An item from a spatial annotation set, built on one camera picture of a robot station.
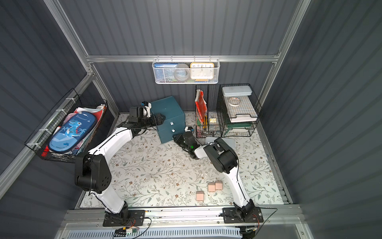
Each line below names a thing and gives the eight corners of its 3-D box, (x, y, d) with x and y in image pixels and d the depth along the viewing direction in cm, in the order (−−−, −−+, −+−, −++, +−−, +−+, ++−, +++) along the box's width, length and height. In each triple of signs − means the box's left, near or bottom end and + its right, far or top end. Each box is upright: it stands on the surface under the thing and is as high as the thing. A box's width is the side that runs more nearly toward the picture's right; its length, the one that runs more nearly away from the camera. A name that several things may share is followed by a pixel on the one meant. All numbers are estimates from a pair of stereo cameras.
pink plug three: (196, 200, 81) (196, 199, 79) (196, 192, 84) (196, 190, 82) (203, 200, 81) (204, 199, 79) (203, 192, 84) (203, 190, 82)
